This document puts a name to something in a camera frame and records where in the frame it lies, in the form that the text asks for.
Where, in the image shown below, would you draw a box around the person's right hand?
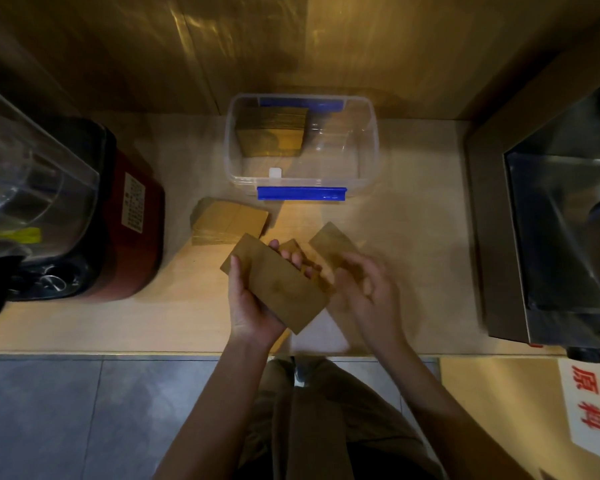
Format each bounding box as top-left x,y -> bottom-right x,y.
334,252 -> 407,353

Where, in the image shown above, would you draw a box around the stainless steel appliance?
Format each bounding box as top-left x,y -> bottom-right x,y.
466,70 -> 600,364

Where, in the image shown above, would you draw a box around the person's left forearm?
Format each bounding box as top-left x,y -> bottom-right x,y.
152,337 -> 277,480

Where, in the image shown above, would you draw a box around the red and black blender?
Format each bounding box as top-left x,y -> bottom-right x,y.
0,77 -> 166,329

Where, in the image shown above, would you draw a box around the stack of brown sleeves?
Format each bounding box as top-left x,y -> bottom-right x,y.
189,197 -> 271,247
234,107 -> 310,158

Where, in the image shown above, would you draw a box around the person's left hand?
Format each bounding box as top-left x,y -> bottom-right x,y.
227,239 -> 324,346

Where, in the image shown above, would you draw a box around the person's right forearm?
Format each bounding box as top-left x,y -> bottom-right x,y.
374,340 -> 533,480

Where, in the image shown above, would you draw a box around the white sign with red characters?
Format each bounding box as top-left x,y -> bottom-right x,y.
557,356 -> 600,466

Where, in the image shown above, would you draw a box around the clear container with blue latches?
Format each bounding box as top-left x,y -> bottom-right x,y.
224,93 -> 380,202

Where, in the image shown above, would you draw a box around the person's brown trousers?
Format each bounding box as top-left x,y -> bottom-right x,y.
232,357 -> 447,480

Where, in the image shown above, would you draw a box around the large brown paper sleeve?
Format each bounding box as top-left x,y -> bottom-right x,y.
219,233 -> 331,336

